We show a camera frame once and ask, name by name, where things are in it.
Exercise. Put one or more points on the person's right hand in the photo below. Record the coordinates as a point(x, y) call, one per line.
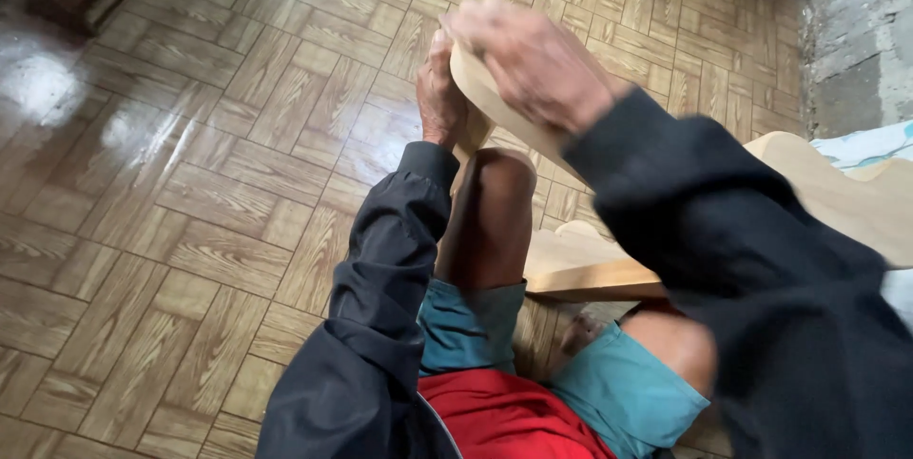
point(542, 74)

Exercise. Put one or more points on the person's left hand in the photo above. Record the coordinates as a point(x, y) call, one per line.
point(439, 106)

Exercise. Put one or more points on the person's left fingers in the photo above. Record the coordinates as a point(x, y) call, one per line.
point(441, 52)

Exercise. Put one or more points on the person's right fingers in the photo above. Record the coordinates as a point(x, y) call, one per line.
point(476, 20)

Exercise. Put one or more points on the curved light wooden board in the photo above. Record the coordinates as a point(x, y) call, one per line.
point(499, 106)

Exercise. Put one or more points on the person's left leg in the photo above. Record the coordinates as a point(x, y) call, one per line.
point(488, 220)

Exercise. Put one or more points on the person's leg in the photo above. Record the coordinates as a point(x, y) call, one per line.
point(677, 345)
point(488, 220)

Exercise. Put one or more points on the light wooden plank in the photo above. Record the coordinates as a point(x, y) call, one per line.
point(585, 266)

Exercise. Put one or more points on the person's foot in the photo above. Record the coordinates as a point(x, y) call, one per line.
point(579, 338)

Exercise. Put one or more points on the red shirt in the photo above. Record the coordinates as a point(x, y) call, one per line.
point(510, 416)

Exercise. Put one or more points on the person's right leg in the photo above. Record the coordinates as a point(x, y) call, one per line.
point(677, 345)

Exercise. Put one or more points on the teal shorts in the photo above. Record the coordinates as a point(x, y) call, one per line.
point(620, 391)

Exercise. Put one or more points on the light blue patterned cloth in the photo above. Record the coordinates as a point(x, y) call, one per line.
point(867, 145)

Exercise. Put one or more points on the scalloped light wooden board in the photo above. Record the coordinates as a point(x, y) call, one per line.
point(849, 195)

